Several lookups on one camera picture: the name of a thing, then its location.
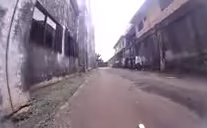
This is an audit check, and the distant green tree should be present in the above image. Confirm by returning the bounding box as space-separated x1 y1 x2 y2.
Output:
95 53 105 65

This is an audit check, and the row of distant buildings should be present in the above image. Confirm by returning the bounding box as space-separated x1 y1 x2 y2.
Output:
108 24 137 69

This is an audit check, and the reddish brown paved street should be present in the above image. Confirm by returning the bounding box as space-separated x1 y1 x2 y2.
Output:
52 66 207 128

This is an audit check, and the grey weathered concrete building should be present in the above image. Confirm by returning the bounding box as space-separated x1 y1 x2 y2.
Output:
0 0 97 118

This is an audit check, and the grassy dirt verge strip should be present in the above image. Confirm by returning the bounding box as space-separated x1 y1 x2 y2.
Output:
4 69 99 128

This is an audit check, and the pink and grey building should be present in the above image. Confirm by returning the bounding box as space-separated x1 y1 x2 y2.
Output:
130 0 207 76

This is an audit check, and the thin dark cable on wall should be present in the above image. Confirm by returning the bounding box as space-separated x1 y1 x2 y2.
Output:
4 0 20 113

